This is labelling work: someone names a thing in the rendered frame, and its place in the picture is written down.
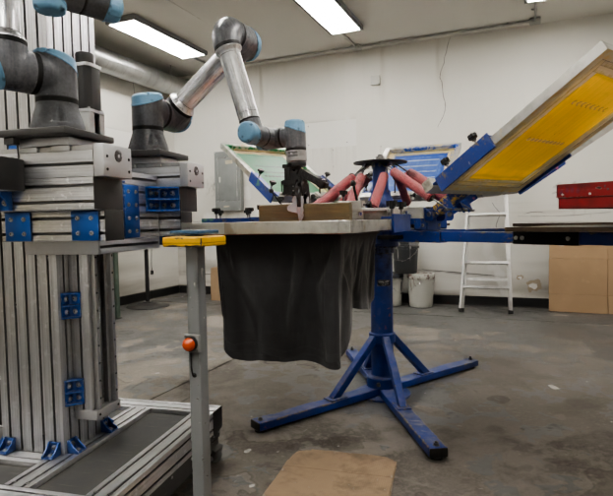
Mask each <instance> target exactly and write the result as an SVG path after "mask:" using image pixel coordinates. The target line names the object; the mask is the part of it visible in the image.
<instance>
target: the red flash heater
mask: <svg viewBox="0 0 613 496"><path fill-rule="evenodd" d="M556 198H558V199H559V210H571V209H613V181H602V182H587V183H573V184H558V185H557V195H556Z"/></svg>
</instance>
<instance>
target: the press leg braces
mask: <svg viewBox="0 0 613 496"><path fill-rule="evenodd" d="M382 343H383V348H384V352H385V355H386V359H387V363H388V367H389V371H390V375H391V379H392V383H393V387H394V391H395V396H396V400H397V401H396V402H392V404H393V405H394V406H395V407H396V408H397V410H406V409H412V408H411V407H410V406H409V405H408V404H407V403H406V400H405V396H404V391H403V387H402V383H401V379H400V375H399V372H398V366H397V362H396V358H395V354H394V351H393V347H392V344H391V340H390V337H382ZM375 344H376V338H375V337H374V336H369V338H368V339H367V341H366V342H365V343H364V344H363V346H362V347H361V349H360V350H359V352H358V353H357V355H356V356H355V358H354V359H353V361H352V362H351V364H350V365H349V367H348V368H347V370H346V371H345V373H344V374H343V376H342V377H341V379H340V380H339V382H338V383H337V385H336V387H335V388H334V390H333V391H332V393H331V394H330V395H329V396H328V397H325V398H324V400H327V401H329V402H335V401H339V400H342V399H345V398H347V396H344V395H343V393H344V391H345V390H346V388H347V387H348V385H349V384H350V382H351V381H352V379H353V378H354V376H355V375H356V373H357V372H358V370H359V368H360V367H362V368H363V369H364V370H372V361H371V350H372V349H373V347H374V346H375ZM394 346H395V347H396V348H397V349H398V350H399V351H400V352H401V353H402V354H403V356H404V357H405V358H406V359H407V360H408V361H409V362H410V363H411V364H412V365H413V366H414V367H415V368H416V369H417V372H413V374H417V375H420V376H424V375H427V374H431V373H434V371H430V370H428V369H427V368H426V367H425V366H424V364H423V363H422V362H421V361H420V360H419V359H418V358H417V357H416V356H415V355H414V354H413V352H412V351H411V350H410V349H409V348H408V347H407V346H406V345H405V344H404V343H403V342H402V340H401V339H400V338H399V337H398V336H397V335H396V342H395V343H394ZM364 361H365V362H364ZM363 362H364V364H363ZM362 364H363V365H362Z"/></svg>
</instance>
